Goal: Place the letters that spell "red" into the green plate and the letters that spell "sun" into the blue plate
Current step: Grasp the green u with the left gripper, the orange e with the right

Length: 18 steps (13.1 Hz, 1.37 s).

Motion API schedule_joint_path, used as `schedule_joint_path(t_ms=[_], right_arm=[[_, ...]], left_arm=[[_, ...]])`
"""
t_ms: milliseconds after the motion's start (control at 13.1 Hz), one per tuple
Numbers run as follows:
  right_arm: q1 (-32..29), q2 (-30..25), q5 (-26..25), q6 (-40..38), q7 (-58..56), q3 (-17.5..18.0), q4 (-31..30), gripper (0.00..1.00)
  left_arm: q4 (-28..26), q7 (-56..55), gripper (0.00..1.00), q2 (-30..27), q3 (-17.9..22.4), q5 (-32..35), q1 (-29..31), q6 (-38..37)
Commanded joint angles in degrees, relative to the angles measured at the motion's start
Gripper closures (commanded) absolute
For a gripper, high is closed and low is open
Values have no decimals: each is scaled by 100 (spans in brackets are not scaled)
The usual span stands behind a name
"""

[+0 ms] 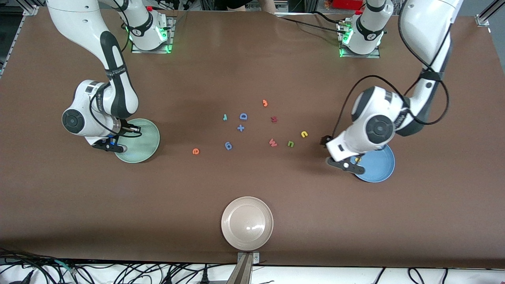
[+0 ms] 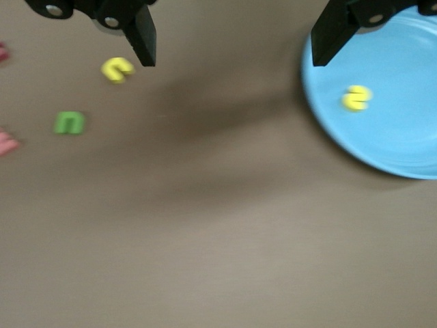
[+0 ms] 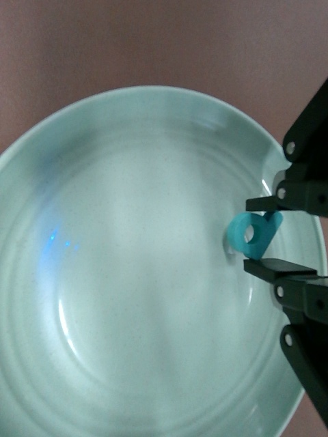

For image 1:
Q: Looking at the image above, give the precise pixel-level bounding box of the aluminium profile beam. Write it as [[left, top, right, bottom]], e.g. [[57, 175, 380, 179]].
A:
[[226, 253, 254, 284]]

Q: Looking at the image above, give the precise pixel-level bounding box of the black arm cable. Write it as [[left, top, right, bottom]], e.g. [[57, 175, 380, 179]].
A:
[[331, 0, 450, 138], [89, 93, 143, 138]]

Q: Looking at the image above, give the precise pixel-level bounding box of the metal bracket plate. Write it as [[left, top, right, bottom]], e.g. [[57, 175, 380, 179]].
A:
[[237, 251, 260, 264]]

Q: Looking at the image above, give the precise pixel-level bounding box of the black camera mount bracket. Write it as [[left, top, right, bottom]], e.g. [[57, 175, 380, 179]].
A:
[[92, 141, 126, 153], [327, 157, 365, 175]]

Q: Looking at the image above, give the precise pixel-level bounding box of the black left camera mount bracket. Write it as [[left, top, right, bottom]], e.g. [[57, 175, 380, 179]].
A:
[[327, 157, 365, 175]]

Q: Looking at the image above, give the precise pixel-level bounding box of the brown table cover mat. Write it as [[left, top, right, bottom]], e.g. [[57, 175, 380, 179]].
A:
[[0, 6, 505, 270]]

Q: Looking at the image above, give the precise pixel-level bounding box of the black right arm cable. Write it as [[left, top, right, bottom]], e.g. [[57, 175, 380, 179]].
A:
[[89, 93, 143, 138]]

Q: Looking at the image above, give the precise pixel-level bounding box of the blue round plate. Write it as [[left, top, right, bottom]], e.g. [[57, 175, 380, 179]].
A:
[[354, 144, 395, 183]]

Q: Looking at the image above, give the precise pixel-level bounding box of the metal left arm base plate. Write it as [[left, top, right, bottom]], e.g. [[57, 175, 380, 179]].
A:
[[339, 47, 381, 59]]

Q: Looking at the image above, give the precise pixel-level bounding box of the mint green round plate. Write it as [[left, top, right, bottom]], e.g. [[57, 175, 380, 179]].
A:
[[114, 118, 161, 164]]

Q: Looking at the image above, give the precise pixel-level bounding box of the red box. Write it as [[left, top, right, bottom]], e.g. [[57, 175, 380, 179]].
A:
[[331, 0, 364, 11]]

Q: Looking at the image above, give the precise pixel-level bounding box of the white round plate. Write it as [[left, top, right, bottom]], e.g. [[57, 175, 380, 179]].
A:
[[221, 196, 274, 252]]

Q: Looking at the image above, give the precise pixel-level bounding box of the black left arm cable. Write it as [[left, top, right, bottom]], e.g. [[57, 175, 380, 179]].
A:
[[331, 0, 450, 138]]

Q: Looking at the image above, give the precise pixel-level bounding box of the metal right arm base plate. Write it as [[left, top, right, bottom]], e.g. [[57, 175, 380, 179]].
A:
[[131, 17, 175, 54]]

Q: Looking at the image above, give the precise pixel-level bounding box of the teal cable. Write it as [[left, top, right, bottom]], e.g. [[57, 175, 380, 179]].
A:
[[54, 259, 78, 275]]

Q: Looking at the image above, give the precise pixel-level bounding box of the black right camera mount bracket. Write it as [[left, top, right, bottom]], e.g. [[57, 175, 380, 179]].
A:
[[92, 141, 126, 153]]

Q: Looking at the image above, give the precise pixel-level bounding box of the aluminium frame profile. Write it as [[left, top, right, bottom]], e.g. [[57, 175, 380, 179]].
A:
[[0, 0, 40, 77], [475, 0, 505, 27]]

